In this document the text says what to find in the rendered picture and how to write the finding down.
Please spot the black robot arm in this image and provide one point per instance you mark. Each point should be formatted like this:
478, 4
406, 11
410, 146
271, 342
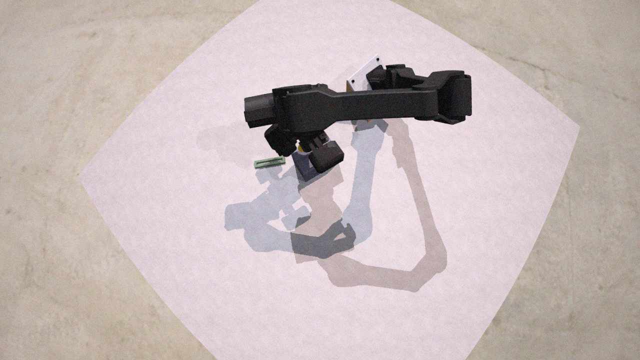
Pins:
298, 111

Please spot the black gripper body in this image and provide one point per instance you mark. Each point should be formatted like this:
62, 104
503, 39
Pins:
324, 156

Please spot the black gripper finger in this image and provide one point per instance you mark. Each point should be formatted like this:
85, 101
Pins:
305, 147

